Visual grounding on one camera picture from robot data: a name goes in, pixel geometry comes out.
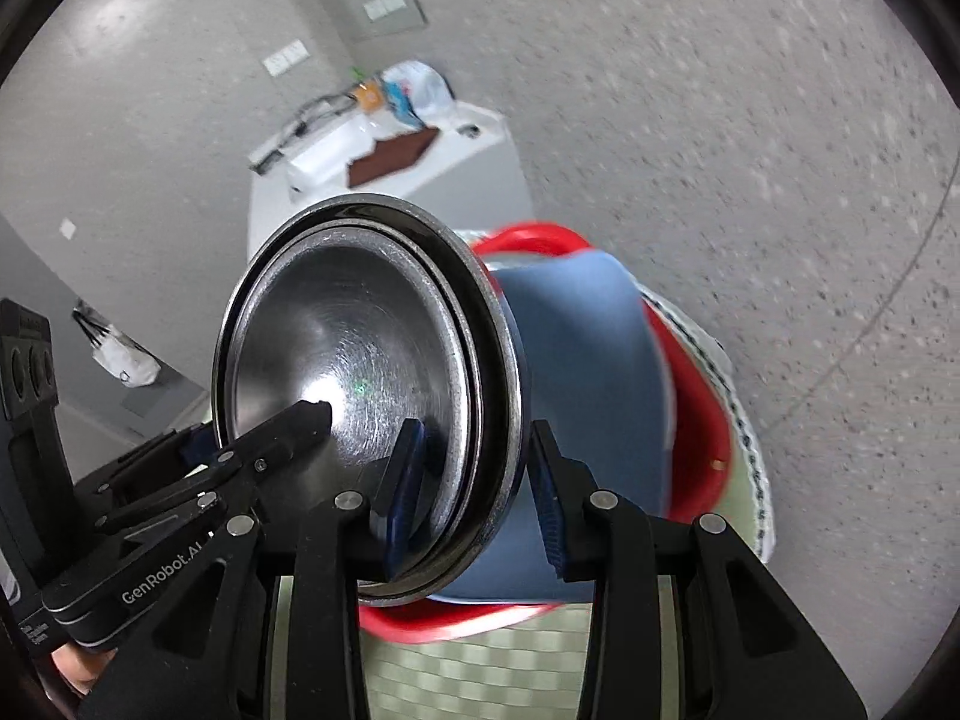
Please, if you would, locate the large steel bowl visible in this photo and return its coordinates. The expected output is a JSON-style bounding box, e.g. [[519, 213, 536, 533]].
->
[[212, 195, 532, 608]]

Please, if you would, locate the white tote bag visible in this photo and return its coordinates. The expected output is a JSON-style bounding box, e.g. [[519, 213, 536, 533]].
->
[[73, 300, 162, 389]]

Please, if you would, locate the small steel bowl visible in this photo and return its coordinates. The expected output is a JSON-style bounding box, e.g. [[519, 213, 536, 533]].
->
[[217, 214, 490, 578], [225, 229, 470, 533]]

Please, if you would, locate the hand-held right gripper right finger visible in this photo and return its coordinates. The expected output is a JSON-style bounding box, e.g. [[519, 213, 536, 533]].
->
[[529, 418, 871, 720]]

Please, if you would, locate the grey door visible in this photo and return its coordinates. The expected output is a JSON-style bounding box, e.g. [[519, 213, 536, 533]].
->
[[0, 214, 207, 458]]

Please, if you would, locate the blue plastic basin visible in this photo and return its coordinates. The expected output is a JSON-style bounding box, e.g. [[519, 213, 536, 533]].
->
[[442, 251, 672, 605]]

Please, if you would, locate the white wall socket plate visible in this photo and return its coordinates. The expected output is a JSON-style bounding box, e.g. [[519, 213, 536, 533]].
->
[[264, 40, 308, 76]]

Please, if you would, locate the black cable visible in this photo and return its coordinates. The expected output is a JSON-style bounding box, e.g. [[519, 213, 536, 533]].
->
[[251, 94, 353, 170]]

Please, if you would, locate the person's left hand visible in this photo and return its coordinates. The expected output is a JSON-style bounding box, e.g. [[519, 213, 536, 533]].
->
[[51, 645, 117, 695]]

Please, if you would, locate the brown cloth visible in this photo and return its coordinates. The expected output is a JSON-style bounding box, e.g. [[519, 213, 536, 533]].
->
[[346, 127, 440, 187]]

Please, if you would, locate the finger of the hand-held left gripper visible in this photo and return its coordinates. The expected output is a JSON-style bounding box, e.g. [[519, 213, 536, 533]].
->
[[73, 422, 224, 500], [94, 399, 335, 535]]

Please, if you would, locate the clear plastic bag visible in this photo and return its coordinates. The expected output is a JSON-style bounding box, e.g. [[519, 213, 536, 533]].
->
[[379, 60, 456, 127]]

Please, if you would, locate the red plastic basin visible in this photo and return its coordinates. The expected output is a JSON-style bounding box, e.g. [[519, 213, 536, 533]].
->
[[358, 221, 740, 642]]

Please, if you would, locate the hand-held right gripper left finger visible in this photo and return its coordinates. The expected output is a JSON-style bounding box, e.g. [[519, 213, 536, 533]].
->
[[75, 418, 428, 720]]

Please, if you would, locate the white sink counter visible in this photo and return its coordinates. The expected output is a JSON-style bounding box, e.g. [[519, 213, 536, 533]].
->
[[247, 101, 537, 256]]

